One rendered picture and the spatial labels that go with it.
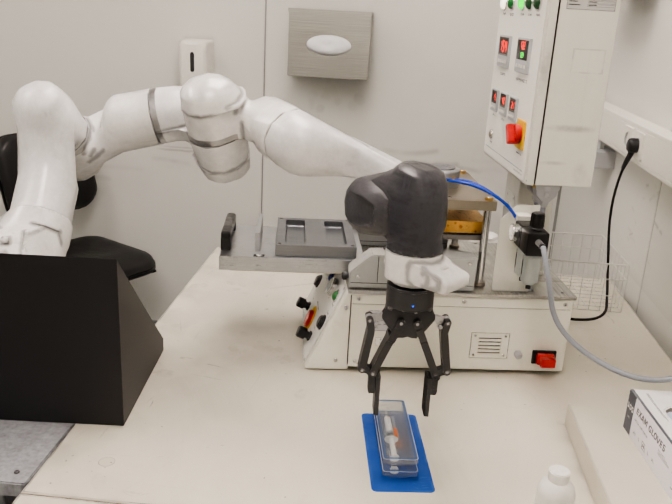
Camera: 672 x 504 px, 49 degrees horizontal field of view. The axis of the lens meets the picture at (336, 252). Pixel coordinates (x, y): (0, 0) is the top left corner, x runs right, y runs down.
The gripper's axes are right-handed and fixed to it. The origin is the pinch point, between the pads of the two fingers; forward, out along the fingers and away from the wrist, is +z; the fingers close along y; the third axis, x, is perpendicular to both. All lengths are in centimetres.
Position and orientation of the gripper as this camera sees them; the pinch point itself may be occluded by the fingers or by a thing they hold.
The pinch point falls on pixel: (401, 396)
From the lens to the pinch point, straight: 124.5
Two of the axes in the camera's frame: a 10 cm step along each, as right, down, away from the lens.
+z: -0.5, 9.5, 3.1
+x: 0.3, 3.1, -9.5
